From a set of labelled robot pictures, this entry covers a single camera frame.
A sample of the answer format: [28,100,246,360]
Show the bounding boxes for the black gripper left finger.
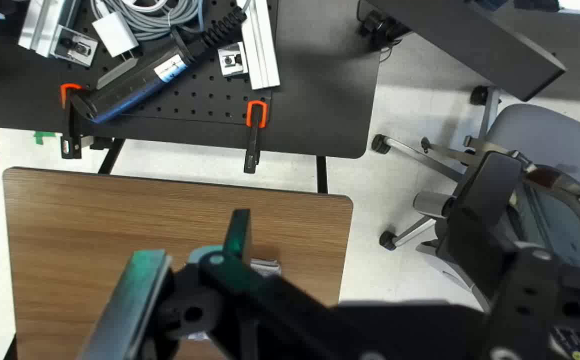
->
[79,206,286,360]

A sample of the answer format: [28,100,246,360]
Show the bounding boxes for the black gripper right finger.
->
[434,150,580,360]

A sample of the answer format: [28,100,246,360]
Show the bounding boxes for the grey towel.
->
[248,253,284,276]

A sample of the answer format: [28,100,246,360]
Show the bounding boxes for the grey office chair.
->
[369,84,580,267]

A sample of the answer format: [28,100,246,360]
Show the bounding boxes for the black desk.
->
[356,0,568,104]

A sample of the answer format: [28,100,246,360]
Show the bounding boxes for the green floor tape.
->
[32,129,61,145]

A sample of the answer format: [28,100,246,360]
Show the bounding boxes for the black perforated robot stand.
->
[0,0,383,196]

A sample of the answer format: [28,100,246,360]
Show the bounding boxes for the orange black bar clamp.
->
[242,97,270,176]
[59,81,87,160]

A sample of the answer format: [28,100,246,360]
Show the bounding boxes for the small white tag block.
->
[217,39,251,77]

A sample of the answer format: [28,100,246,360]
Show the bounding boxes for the white power adapter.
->
[91,10,140,60]

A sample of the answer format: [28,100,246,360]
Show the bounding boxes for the stacked silver aluminium rails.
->
[17,0,83,58]

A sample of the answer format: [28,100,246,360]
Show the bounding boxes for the flat silver bracket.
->
[94,54,140,90]

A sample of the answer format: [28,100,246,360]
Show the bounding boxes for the silver bracket with black insert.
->
[55,23,101,67]

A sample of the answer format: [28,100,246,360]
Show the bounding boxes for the single silver aluminium rail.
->
[238,0,284,92]

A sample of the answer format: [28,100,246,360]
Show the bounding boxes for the black ribbed cable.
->
[182,3,251,65]

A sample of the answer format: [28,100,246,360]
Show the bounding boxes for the grey coiled cable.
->
[113,0,206,43]

